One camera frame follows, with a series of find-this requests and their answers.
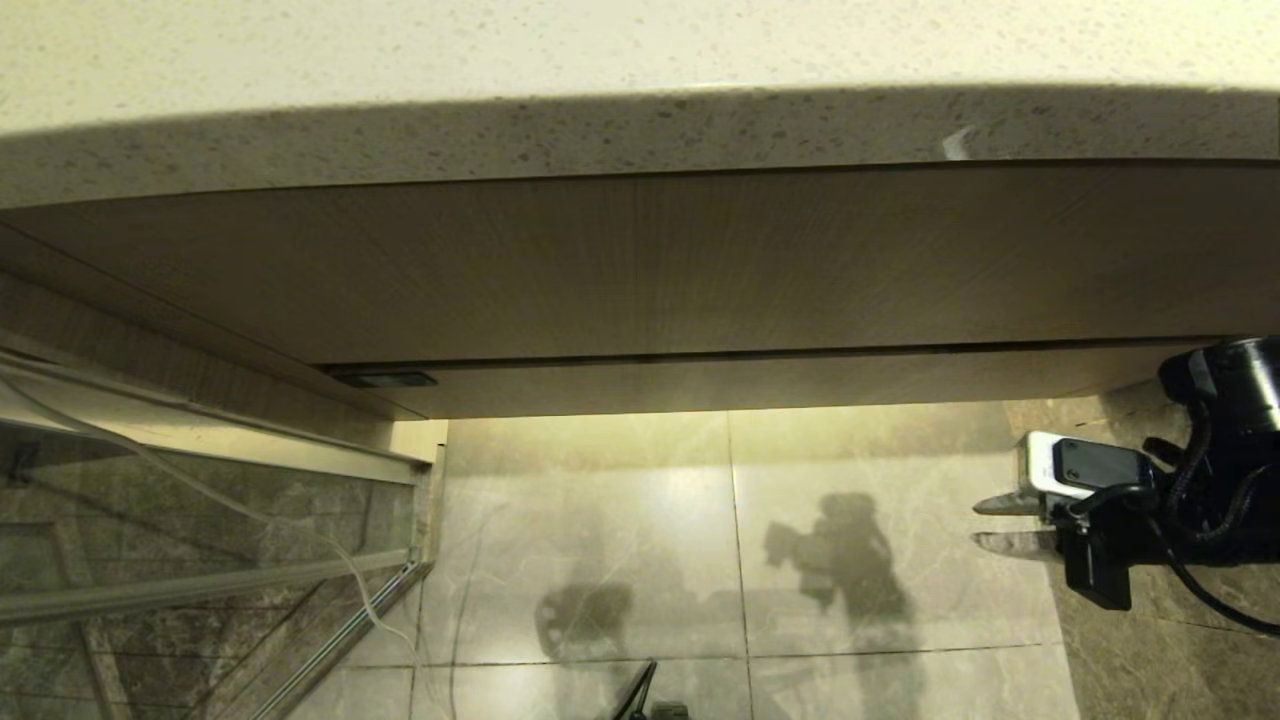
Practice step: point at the chrome floor rail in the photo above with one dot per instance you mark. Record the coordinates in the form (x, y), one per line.
(345, 635)

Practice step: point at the light wooden vanity drawer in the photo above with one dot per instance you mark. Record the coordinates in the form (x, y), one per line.
(750, 386)

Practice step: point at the clear glass shower panel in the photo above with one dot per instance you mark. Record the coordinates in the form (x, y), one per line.
(150, 520)

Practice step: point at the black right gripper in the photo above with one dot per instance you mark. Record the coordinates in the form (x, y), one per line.
(1105, 545)

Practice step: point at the aluminium glass door bar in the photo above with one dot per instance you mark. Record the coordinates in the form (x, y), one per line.
(200, 587)

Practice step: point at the light wooden vanity cabinet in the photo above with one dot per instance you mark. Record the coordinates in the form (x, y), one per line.
(640, 270)

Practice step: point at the aluminium shower track rail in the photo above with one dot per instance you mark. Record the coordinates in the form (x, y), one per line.
(250, 438)

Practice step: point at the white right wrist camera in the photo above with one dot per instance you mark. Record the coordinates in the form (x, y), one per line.
(1045, 466)

